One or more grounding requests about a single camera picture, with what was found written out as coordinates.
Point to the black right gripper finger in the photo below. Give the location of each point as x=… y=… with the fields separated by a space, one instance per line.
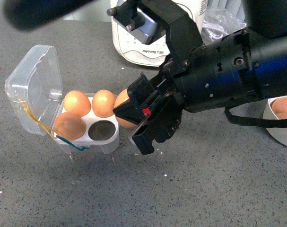
x=159 y=127

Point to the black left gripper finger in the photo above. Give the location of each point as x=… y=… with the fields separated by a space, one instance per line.
x=147 y=97

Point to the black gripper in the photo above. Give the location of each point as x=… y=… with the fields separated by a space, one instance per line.
x=220 y=74

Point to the clear plastic egg box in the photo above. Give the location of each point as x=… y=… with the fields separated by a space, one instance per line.
x=37 y=80

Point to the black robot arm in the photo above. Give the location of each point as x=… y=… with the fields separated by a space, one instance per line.
x=265 y=17

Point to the brown egg in box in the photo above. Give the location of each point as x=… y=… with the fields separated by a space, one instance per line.
x=103 y=103
x=69 y=126
x=77 y=102

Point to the brown egg front right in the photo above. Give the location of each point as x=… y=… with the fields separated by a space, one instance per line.
x=280 y=105

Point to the brown egg front left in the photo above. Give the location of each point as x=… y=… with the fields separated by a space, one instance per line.
x=281 y=116

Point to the clear plastic bag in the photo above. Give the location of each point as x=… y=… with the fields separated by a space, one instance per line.
x=218 y=23

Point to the white Joyoung blender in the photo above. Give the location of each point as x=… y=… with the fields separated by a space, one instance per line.
x=132 y=45

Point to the blue rubber band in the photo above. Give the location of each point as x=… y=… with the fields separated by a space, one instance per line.
x=64 y=140

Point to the yellow rubber band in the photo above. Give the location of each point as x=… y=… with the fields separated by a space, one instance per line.
x=31 y=114

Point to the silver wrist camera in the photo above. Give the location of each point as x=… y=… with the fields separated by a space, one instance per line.
x=137 y=23

